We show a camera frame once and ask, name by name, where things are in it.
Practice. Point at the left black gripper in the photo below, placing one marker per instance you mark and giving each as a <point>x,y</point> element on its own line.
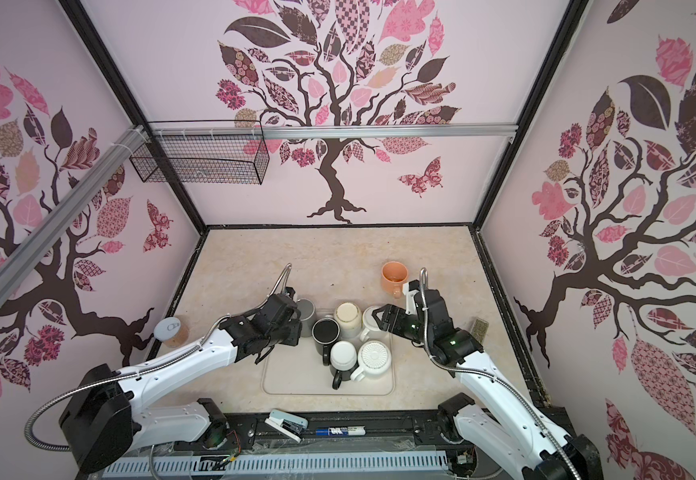
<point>296,329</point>

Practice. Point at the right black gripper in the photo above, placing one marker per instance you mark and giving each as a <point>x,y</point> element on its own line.
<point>395,313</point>

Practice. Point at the grey mug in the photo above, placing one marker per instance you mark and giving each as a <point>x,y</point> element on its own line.
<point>307,316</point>

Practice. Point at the peach orange mug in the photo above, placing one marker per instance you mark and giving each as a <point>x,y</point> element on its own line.
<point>394,276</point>

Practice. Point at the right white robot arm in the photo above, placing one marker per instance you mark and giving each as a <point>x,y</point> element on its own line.
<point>521,439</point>

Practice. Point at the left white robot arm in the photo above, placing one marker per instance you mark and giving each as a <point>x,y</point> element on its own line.
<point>103,421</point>

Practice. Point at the white ribbed mug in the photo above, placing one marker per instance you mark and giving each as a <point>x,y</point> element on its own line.
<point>374,359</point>

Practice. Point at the cream mug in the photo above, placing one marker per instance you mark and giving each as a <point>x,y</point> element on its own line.
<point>349,318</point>

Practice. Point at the black and white mug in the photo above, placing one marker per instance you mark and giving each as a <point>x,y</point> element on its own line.
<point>343,362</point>

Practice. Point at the clear plastic tray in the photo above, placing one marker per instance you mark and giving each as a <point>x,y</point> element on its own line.
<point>299,371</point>

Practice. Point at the green spice jar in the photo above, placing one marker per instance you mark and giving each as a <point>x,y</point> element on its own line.
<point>479,329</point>

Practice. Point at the white stapler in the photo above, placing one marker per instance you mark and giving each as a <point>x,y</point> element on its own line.
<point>290,425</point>

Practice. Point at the orange can white lid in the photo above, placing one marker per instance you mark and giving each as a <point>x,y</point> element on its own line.
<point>172,332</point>

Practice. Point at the blue white marker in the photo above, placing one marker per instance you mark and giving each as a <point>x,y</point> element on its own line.
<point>341,431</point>

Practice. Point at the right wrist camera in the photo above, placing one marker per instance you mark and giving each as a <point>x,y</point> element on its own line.
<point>411,292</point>

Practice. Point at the white slotted cable duct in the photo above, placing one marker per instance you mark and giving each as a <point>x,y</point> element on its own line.
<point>186,467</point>

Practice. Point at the black wire basket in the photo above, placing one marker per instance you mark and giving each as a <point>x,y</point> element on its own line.
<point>231,153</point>

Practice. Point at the back aluminium rail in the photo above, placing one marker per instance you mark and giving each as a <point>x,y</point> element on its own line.
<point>344,132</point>

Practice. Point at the aluminium rail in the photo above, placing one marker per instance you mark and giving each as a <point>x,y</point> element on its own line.
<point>344,132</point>
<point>30,252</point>

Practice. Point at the left aluminium rail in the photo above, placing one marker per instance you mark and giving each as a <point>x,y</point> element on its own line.
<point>30,252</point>

